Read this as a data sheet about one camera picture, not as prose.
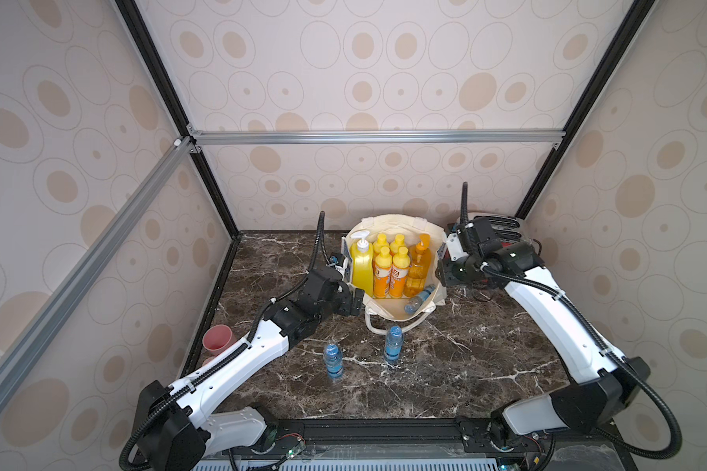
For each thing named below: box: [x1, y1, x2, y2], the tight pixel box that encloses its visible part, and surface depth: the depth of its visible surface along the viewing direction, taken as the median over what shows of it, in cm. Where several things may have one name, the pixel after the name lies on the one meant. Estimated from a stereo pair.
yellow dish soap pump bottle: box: [350, 229, 375, 298], surface depth 87 cm
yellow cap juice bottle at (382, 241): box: [372, 232, 390, 255], surface depth 90 cm
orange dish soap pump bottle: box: [404, 232, 432, 299], surface depth 91 cm
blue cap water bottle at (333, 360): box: [323, 343, 344, 380], surface depth 76 cm
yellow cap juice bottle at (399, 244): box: [389, 233, 408, 255], surface depth 89 cm
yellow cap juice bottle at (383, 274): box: [374, 246, 392, 300], surface depth 91 cm
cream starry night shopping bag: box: [343, 213, 446, 263], surface depth 87 cm
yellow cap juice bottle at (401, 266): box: [388, 246, 411, 300], surface depth 90 cm
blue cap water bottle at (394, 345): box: [383, 324, 404, 366], surface depth 78 cm
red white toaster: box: [485, 215, 542, 251], surface depth 100 cm
